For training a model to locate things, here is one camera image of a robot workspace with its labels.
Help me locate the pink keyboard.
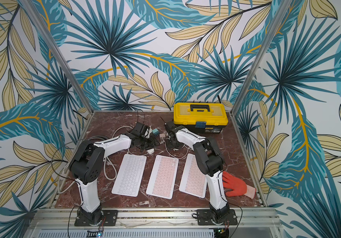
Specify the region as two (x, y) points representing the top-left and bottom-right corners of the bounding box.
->
(179, 154), (207, 198)
(146, 155), (179, 199)

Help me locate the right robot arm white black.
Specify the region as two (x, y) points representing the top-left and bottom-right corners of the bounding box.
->
(164, 121), (230, 224)

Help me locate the pink keyboard middle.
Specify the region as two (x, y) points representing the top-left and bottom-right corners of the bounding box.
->
(146, 155), (179, 199)

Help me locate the yellow black toolbox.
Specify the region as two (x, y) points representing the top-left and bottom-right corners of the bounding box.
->
(173, 103), (228, 134)

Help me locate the white power strip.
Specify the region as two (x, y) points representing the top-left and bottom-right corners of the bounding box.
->
(147, 148), (155, 155)

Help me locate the pink keyboard right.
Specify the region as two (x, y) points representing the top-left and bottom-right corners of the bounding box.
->
(179, 154), (207, 198)

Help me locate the red work glove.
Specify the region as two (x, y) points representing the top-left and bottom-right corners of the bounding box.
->
(223, 171), (256, 199)

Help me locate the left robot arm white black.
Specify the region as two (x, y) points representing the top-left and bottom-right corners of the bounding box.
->
(69, 123), (160, 222)

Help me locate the white power strip cord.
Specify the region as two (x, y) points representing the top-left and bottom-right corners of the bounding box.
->
(58, 125), (134, 194)

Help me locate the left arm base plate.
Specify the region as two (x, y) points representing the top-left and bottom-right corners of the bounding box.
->
(74, 208), (118, 227)

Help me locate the white wireless keyboard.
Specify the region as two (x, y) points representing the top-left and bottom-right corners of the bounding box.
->
(112, 154), (147, 197)

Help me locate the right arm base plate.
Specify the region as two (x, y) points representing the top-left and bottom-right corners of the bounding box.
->
(192, 209), (238, 226)

